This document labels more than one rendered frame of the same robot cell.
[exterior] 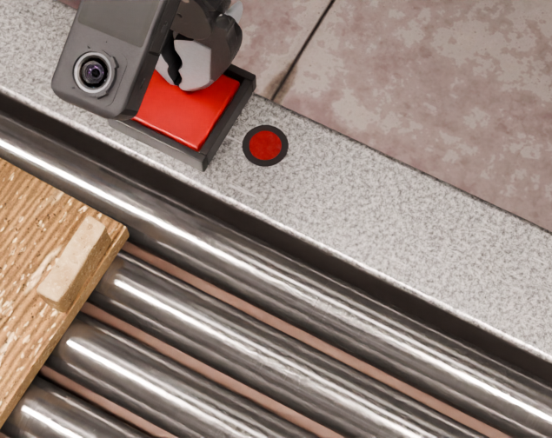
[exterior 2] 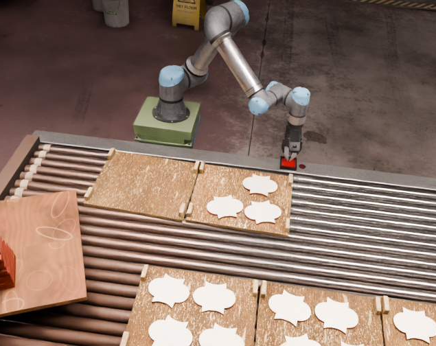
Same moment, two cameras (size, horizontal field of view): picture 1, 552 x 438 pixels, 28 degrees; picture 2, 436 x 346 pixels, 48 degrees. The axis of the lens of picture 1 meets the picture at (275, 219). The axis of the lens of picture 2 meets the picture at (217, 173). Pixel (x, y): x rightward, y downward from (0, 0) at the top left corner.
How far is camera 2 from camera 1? 172 cm
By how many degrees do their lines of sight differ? 29
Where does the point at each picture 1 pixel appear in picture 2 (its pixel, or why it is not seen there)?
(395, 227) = (325, 171)
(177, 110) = (289, 163)
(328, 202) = (314, 170)
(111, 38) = (295, 142)
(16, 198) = (275, 176)
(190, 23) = not seen: hidden behind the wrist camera
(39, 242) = (282, 180)
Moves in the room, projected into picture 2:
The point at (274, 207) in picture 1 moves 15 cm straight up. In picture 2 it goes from (307, 172) to (314, 146)
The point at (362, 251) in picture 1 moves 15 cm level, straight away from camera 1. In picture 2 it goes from (323, 174) to (312, 153)
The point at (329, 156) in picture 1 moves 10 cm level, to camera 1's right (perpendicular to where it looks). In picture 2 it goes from (311, 165) to (329, 161)
